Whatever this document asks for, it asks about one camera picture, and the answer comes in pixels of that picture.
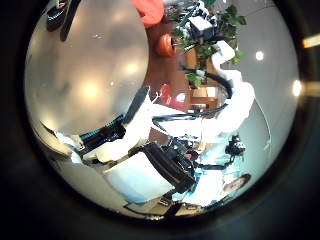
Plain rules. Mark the green leafy potted plant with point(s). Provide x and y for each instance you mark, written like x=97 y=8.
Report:
x=233 y=20

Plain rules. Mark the orange round pouf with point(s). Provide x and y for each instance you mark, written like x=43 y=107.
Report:
x=165 y=45

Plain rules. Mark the orange sofa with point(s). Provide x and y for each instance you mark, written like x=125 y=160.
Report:
x=150 y=10

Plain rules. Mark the wooden cabinet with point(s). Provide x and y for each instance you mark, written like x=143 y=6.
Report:
x=201 y=98

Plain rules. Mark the red bag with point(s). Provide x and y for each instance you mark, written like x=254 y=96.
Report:
x=169 y=97

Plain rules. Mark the person with dark hair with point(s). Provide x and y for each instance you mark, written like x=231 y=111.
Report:
x=237 y=183

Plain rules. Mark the black bar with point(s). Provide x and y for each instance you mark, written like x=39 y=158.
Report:
x=70 y=18

